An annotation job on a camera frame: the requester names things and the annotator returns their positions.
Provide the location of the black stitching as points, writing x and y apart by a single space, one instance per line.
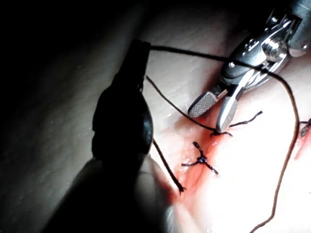
305 129
201 160

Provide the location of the left arm needle driver jaw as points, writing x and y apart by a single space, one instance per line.
133 60
146 60

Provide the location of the right arm needle driver jaw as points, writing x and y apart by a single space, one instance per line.
228 114
202 105

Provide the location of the dark right arm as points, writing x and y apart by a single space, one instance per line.
305 26

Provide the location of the right arm needle driver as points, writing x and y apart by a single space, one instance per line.
252 55

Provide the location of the left arm needle driver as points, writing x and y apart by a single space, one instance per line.
121 126

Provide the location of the black thread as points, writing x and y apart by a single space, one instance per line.
179 50

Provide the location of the dark left arm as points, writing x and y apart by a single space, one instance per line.
109 206

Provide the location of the tissue pad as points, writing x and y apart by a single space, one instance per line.
243 182

